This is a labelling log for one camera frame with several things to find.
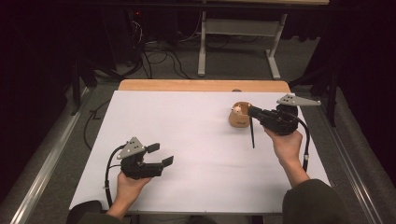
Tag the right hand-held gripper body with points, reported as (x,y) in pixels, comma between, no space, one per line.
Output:
(278,121)

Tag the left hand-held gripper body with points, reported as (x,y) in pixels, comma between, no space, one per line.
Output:
(138,168)

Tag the dark pencil with orange tip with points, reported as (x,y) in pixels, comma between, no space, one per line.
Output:
(252,133)

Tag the tan round pen holder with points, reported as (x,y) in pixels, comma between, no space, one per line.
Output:
(238,119)

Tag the person's left hand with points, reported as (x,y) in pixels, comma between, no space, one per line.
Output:
(130,186)

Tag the person's right hand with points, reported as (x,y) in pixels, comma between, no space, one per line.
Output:
(288,146)

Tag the small white figurine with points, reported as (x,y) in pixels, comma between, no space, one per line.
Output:
(237,109)

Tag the white table mat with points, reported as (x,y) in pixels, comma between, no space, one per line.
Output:
(193,140)

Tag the black metal stand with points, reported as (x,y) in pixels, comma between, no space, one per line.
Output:
(81,77)
(327,84)

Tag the black computer tower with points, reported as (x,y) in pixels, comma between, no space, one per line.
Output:
(123,37)

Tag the aluminium floor rail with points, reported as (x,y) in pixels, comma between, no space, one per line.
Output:
(46,168)
(351,161)

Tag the white metal desk frame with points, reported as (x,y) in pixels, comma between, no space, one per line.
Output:
(236,27)

